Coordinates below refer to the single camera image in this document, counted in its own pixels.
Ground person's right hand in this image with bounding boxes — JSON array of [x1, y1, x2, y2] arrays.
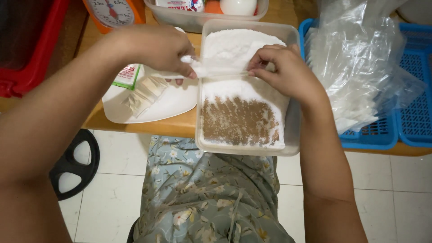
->
[[247, 43, 325, 106]]

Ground person's left hand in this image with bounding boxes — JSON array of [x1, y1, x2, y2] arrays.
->
[[111, 24, 198, 86]]

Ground small clear bag with powder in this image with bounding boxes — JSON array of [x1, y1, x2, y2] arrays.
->
[[145, 55, 251, 80]]

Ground white plate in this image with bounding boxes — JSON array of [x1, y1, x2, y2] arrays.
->
[[101, 27, 198, 124]]

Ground clear plastic tub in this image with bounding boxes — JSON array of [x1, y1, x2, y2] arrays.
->
[[144, 0, 270, 34]]

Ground small filled clear packets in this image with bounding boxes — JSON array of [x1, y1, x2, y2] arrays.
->
[[122, 76, 169, 119]]

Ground green and white packet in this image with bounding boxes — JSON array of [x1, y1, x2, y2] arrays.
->
[[112, 63, 141, 90]]

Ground white packet with red print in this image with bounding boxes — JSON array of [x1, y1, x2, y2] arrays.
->
[[155, 0, 206, 13]]

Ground orange object in tub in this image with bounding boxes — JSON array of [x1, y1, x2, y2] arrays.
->
[[204, 0, 224, 15]]

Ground white round object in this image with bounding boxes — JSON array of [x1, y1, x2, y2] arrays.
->
[[219, 0, 258, 16]]

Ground orange kitchen scale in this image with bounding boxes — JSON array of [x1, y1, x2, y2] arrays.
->
[[82, 0, 146, 34]]

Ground clear rectangular plastic container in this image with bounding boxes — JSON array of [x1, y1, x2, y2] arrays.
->
[[195, 19, 301, 157]]

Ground person's floral green dress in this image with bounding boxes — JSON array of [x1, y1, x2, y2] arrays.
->
[[127, 135, 295, 243]]

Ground black round plastic base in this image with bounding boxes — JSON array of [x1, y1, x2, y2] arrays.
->
[[49, 129, 101, 201]]

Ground red plastic crate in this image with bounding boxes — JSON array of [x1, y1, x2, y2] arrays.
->
[[0, 0, 70, 99]]

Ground pile of clear plastic bags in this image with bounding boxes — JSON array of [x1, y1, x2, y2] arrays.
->
[[305, 0, 427, 134]]

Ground blue plastic basket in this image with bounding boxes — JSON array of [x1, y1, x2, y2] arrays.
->
[[396, 22, 432, 148], [298, 18, 399, 150]]

